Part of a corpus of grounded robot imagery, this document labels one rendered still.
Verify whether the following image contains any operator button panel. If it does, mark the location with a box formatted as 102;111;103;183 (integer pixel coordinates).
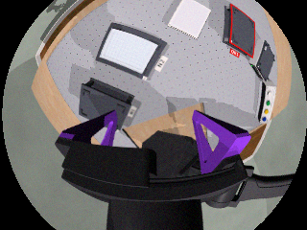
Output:
255;79;276;124

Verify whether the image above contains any white rectangular plate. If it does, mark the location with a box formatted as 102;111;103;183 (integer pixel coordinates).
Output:
168;0;211;39

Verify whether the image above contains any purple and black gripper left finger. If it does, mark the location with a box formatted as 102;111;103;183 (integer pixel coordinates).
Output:
59;110;118;146

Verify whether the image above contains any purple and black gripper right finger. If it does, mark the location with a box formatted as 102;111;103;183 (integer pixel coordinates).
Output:
192;110;251;174

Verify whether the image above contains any small white label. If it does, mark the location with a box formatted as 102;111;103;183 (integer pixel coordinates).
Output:
128;106;137;117
154;56;168;72

